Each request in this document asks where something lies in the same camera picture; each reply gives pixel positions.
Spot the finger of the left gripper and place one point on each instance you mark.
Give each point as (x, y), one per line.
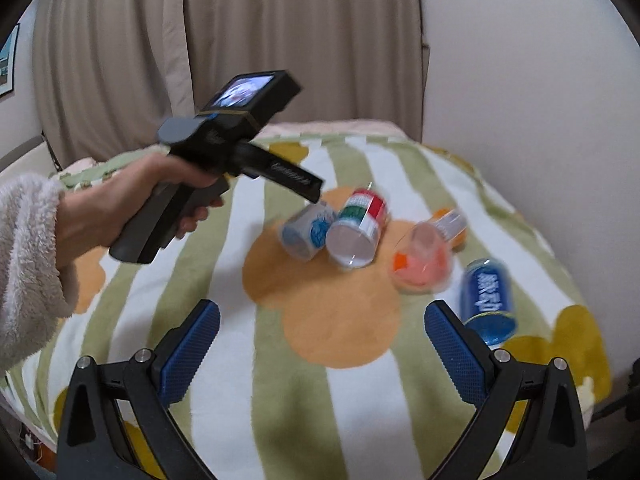
(256, 162)

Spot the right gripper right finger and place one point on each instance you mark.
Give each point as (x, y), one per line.
(550, 442)

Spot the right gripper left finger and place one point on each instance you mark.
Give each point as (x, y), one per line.
(92, 441)

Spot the white blue label cup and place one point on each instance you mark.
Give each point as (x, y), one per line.
(303, 235)

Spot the red green label cup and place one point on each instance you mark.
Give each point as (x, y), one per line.
(353, 238)

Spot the blue translucent cup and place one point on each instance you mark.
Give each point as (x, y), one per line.
(486, 303)

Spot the orange translucent cup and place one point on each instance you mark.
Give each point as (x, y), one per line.
(423, 259)

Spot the person's left hand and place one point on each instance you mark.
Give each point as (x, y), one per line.
(94, 217)

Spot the beige curtain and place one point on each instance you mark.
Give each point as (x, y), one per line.
(109, 72)

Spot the white fluffy left sleeve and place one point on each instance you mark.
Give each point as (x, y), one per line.
(35, 294)

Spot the green striped floral blanket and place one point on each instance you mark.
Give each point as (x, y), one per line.
(318, 372)

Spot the framed wall picture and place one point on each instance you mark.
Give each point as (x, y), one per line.
(7, 61)

